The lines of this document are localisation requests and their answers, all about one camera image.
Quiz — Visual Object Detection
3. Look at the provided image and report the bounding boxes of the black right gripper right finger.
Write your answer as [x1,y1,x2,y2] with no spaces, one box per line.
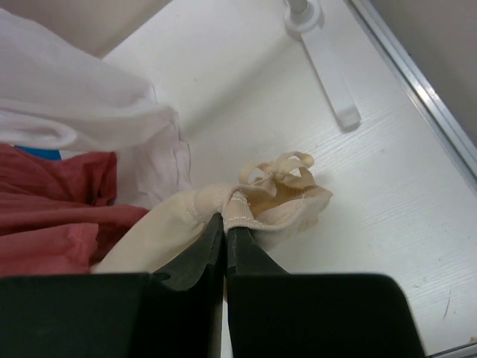
[226,227,425,357]

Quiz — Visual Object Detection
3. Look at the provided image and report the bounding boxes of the beige trousers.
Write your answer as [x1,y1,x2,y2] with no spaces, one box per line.
[92,151,332,274]

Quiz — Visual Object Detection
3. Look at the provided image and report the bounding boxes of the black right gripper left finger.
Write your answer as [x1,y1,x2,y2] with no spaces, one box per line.
[1,215,224,357]

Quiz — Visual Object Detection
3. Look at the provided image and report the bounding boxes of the white clothes rack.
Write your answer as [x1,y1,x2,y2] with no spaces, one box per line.
[284,0,361,132]

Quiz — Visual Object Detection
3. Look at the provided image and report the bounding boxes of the white garment on hanger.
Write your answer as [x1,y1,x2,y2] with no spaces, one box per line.
[1,10,191,208]

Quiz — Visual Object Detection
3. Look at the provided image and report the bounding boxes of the red t-shirt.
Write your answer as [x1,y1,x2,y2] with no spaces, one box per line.
[1,145,147,277]

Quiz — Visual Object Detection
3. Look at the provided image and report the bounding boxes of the blue t-shirt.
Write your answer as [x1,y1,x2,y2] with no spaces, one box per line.
[16,145,61,160]

